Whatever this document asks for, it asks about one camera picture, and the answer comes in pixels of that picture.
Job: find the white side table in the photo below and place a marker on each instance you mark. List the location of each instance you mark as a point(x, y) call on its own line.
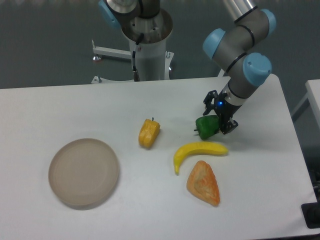
point(310, 99)

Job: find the yellow toy banana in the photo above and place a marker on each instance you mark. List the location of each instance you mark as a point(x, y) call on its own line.
point(197, 148)

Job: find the beige round plate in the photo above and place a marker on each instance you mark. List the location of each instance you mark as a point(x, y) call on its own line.
point(83, 174)

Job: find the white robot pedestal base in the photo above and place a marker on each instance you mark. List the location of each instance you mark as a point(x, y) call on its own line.
point(148, 54)

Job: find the orange toy pastry triangle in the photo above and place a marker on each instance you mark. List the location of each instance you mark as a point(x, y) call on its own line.
point(202, 184)

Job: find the black device at edge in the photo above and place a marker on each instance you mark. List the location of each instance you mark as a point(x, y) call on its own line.
point(311, 214)

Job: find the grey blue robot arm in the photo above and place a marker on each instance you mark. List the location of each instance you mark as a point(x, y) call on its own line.
point(230, 50)

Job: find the green toy pepper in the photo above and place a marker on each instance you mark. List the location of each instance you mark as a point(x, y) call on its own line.
point(207, 126)

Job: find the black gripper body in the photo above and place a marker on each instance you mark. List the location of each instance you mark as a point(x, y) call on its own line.
point(227, 105)

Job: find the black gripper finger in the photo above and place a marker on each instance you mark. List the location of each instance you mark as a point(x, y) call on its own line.
point(210, 102)
point(228, 126)

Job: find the yellow toy pepper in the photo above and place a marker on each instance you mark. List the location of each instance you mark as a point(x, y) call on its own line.
point(148, 133)

